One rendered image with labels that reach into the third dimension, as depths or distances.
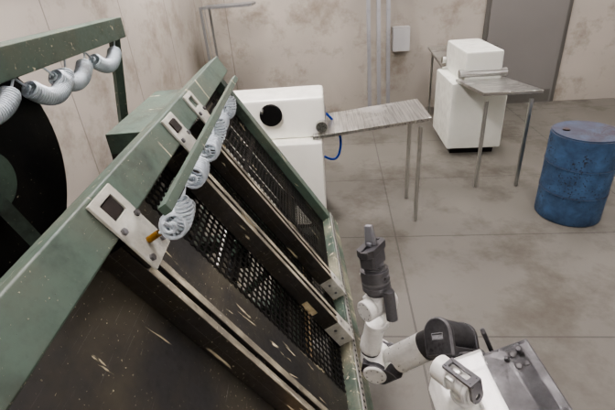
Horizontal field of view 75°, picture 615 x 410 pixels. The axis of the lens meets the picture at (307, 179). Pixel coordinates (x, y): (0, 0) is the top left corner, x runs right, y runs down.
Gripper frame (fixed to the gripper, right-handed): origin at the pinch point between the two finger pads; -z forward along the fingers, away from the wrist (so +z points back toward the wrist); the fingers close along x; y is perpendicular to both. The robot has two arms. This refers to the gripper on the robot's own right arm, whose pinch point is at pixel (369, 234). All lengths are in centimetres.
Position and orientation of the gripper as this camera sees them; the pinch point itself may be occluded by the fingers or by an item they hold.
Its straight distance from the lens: 122.7
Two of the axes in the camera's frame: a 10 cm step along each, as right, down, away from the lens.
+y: -8.3, 0.2, 5.6
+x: -5.3, 2.6, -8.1
